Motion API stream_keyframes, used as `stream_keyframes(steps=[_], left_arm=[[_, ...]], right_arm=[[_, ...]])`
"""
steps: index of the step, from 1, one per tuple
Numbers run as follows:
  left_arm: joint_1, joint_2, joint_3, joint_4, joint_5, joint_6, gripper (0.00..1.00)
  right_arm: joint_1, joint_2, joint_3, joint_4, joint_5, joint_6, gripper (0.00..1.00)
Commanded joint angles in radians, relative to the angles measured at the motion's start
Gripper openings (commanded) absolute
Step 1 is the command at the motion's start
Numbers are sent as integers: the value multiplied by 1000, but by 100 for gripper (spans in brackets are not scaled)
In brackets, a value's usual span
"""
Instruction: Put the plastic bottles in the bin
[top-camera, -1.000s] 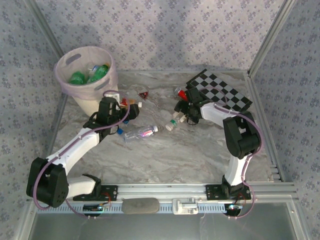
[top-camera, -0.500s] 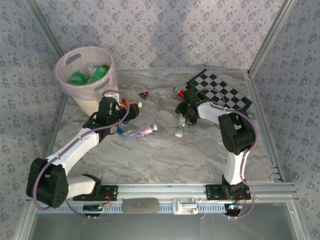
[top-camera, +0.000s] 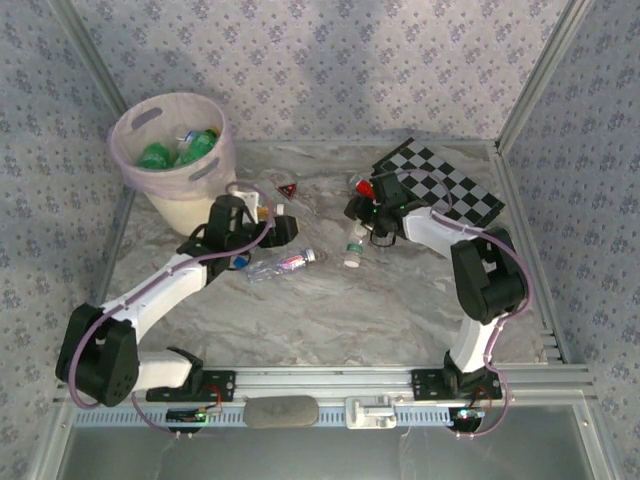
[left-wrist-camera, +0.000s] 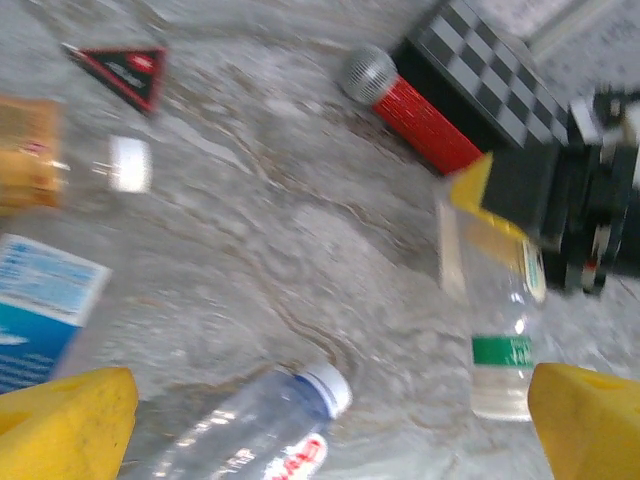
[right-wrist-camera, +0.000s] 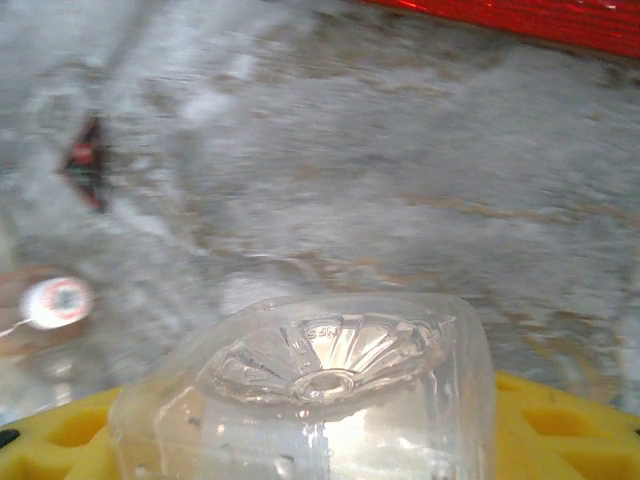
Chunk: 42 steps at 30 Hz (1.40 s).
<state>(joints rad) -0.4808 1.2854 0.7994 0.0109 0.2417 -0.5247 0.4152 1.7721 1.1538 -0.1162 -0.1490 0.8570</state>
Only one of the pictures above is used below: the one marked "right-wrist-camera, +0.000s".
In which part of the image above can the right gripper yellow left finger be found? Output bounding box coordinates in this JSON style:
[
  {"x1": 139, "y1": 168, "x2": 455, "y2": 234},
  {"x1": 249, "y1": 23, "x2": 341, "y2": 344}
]
[{"x1": 0, "y1": 384, "x2": 122, "y2": 480}]

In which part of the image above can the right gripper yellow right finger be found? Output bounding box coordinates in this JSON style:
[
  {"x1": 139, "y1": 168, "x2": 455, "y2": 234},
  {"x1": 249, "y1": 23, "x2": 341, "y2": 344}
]
[{"x1": 492, "y1": 368, "x2": 640, "y2": 480}]

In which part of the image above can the clear bottle colourful label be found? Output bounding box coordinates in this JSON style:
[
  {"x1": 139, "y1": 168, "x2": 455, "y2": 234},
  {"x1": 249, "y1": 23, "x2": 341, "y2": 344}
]
[{"x1": 107, "y1": 293, "x2": 500, "y2": 480}]

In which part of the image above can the amber bottle red label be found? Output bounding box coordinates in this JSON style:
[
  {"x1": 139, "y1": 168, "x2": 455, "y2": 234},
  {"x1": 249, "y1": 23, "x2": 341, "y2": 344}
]
[{"x1": 0, "y1": 264, "x2": 97, "y2": 357}]

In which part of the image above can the red triangle sign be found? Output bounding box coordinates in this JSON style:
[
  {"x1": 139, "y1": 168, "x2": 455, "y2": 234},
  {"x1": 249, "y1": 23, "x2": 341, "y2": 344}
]
[{"x1": 56, "y1": 116, "x2": 112, "y2": 215}]

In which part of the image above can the red glitter cylinder can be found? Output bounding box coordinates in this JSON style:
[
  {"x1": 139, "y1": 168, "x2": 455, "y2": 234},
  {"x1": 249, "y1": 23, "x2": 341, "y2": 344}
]
[{"x1": 359, "y1": 0, "x2": 640, "y2": 60}]

